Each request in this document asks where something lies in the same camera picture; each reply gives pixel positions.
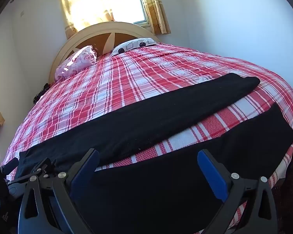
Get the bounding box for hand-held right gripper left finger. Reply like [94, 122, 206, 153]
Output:
[18, 148, 100, 234]

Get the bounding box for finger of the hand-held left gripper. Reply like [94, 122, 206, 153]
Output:
[8, 157, 55, 186]
[1, 158, 20, 175]

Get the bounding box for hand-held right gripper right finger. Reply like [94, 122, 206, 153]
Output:
[197, 149, 278, 234]

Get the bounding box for black pants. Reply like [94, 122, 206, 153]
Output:
[15, 73, 293, 234]

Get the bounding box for small black lace cloth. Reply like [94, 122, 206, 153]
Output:
[33, 83, 50, 104]

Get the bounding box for red plaid bed sheet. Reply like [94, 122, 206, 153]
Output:
[1, 43, 293, 234]

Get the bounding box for pink ruffled pillow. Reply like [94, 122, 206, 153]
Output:
[55, 45, 97, 81]

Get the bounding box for cream wooden headboard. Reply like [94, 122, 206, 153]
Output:
[48, 21, 162, 84]

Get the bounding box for white patterned pillow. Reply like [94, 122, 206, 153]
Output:
[111, 38, 160, 55]

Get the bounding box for window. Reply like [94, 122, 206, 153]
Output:
[105, 0, 150, 27]

